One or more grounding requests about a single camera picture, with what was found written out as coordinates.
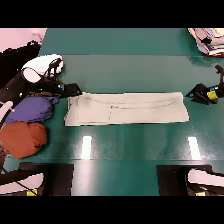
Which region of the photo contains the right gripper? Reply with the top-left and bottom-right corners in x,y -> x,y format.
204,85 -> 224,102

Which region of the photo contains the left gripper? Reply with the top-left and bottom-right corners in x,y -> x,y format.
59,82 -> 83,99

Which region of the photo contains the pale grey shirt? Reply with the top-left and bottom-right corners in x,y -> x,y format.
63,91 -> 190,127

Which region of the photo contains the white garment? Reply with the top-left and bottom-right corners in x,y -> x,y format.
21,53 -> 65,76

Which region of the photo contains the purple garment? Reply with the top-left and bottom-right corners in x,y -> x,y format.
5,96 -> 60,125

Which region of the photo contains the black garment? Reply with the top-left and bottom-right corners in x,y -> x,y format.
0,40 -> 42,88

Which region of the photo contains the orange garment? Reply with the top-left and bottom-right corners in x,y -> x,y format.
0,121 -> 49,160

